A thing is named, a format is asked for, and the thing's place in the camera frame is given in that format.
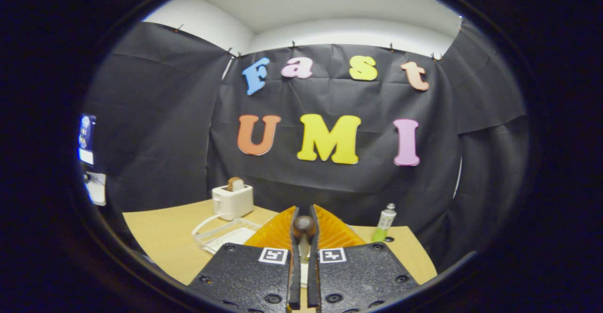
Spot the green label bottle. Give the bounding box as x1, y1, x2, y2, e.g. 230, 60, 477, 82
371, 203, 397, 243

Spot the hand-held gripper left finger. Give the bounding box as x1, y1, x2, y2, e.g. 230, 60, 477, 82
187, 205, 302, 313

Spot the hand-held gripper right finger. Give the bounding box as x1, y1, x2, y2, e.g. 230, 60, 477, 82
307, 204, 421, 313

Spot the wooden handle spoon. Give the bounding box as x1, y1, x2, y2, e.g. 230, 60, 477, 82
293, 215, 317, 288

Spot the white wire dish rack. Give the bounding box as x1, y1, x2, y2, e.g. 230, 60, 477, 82
191, 213, 264, 255

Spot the blue and white sign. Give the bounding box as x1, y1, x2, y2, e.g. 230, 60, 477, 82
78, 114, 97, 165

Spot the white toaster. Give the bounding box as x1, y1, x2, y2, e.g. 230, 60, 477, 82
212, 184, 254, 220

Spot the black backdrop cloth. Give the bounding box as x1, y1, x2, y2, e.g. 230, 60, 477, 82
82, 18, 530, 276

